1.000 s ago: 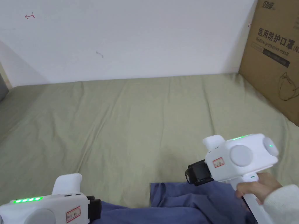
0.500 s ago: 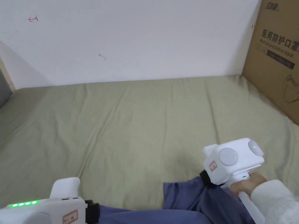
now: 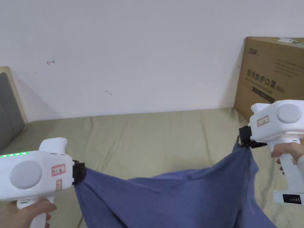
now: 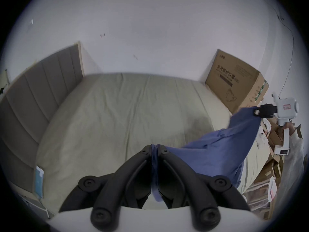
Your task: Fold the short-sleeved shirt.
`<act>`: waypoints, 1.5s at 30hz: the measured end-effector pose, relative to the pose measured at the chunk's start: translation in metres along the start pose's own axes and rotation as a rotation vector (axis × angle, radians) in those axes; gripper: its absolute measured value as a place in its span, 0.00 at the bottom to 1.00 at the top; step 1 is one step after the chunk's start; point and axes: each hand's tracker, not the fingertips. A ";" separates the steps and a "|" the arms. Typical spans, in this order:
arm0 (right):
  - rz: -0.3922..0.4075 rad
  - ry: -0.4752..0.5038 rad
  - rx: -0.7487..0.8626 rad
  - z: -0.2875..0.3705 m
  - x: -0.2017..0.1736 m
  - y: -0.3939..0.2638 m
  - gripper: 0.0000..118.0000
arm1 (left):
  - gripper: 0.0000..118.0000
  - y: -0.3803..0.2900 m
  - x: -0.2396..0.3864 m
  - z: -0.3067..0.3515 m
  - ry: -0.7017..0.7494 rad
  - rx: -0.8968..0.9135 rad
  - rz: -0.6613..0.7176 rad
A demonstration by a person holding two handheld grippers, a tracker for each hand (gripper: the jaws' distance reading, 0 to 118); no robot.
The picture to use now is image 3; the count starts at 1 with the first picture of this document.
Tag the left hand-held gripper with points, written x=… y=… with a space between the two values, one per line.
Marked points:
x=35 y=175

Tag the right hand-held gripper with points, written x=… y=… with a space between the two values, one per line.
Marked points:
x=273 y=123

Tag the dark blue shirt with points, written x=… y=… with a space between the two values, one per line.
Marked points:
x=166 y=201

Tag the person's right hand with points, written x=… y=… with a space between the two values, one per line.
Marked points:
x=288 y=149

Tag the person's left hand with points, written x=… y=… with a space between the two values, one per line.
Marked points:
x=21 y=216

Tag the grey padded headboard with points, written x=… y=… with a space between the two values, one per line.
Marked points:
x=9 y=106

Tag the brown cardboard carton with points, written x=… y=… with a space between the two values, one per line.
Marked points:
x=266 y=71

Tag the bed with beige sheet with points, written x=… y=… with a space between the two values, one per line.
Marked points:
x=142 y=133

